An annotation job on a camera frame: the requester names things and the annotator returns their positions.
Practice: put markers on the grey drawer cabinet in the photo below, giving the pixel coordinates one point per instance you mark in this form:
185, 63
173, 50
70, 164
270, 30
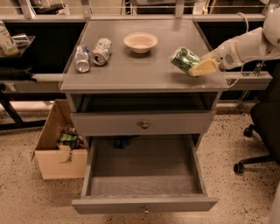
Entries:
142, 82

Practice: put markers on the black office chair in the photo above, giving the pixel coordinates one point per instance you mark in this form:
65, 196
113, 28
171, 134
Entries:
265, 116

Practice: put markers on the white green soda can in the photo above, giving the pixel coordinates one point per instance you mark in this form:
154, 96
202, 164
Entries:
102, 51

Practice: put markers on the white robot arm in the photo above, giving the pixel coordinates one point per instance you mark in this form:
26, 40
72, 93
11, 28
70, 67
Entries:
262, 43

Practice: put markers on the metal clamp rod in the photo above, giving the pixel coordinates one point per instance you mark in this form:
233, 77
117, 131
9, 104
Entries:
258, 68

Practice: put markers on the snack bags in box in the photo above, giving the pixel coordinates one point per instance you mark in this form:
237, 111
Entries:
70, 138

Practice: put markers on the green label bottle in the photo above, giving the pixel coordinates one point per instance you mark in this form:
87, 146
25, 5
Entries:
6, 42

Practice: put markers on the silver blue soda can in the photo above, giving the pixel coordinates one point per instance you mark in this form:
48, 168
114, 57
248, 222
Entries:
81, 59

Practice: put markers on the silver can on shelf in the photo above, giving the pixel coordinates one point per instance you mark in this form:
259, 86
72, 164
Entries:
21, 40

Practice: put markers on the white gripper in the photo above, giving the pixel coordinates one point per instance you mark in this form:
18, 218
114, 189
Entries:
226, 56

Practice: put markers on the cardboard box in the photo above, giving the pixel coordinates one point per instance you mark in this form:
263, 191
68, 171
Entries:
53, 162

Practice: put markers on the closed grey top drawer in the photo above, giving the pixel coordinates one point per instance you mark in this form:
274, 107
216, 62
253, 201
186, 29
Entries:
142, 123

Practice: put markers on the blue object under drawer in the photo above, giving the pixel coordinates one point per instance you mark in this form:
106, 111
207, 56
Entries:
121, 142

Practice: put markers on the open grey middle drawer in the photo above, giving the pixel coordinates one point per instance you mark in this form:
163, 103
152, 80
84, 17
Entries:
154, 174

